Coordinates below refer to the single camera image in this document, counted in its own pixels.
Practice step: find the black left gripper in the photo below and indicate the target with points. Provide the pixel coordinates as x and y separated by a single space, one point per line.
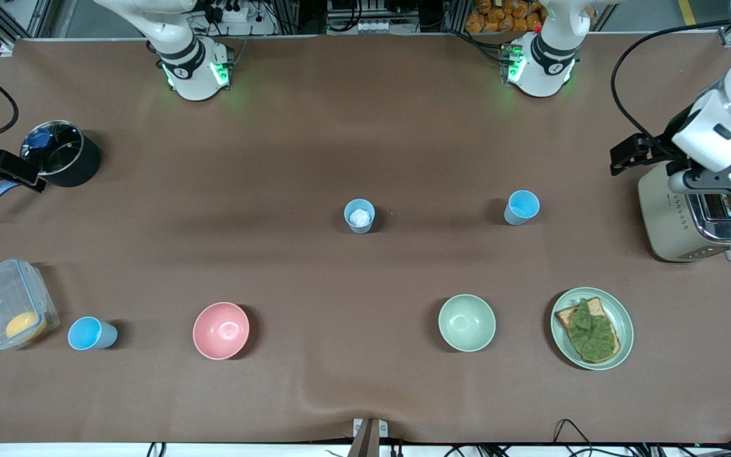
659 151

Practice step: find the blue plastic cup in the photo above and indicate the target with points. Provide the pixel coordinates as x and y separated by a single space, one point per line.
102 335
359 227
523 204

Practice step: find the white ball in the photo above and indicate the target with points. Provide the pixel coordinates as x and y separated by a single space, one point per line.
359 217

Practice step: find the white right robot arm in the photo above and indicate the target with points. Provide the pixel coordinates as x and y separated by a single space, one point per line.
191 76

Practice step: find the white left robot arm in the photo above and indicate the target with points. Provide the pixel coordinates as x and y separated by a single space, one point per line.
721 127

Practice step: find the glass lid blue knob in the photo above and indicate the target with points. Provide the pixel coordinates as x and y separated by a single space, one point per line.
61 155

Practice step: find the beige chrome toaster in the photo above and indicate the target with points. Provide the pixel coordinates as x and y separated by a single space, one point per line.
664 216

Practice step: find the yellow round food piece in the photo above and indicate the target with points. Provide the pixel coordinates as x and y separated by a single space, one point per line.
25 325

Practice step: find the pale green plate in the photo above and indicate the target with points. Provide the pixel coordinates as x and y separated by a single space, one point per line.
624 327

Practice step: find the toast slice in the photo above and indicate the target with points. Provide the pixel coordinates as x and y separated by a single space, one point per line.
565 316

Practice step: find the green lettuce leaf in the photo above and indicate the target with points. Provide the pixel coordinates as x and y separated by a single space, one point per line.
591 333

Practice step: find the orange packaged snacks pile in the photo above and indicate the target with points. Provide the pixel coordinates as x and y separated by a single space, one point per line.
499 16

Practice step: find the pale green bowl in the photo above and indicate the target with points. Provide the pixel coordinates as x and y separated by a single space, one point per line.
467 322

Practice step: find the pink bowl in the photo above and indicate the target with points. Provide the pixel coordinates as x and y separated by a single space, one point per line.
221 330

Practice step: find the small white power strip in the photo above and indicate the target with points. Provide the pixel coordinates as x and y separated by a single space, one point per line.
375 27

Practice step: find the white power strip with plugs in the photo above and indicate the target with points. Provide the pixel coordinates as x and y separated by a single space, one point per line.
235 14

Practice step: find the brown table cover mat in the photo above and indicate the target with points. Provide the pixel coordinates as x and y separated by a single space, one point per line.
353 304

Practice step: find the aluminium frame profile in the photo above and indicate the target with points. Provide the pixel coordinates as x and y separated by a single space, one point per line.
7 47
728 38

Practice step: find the metal mount bracket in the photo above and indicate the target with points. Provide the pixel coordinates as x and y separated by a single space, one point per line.
368 441

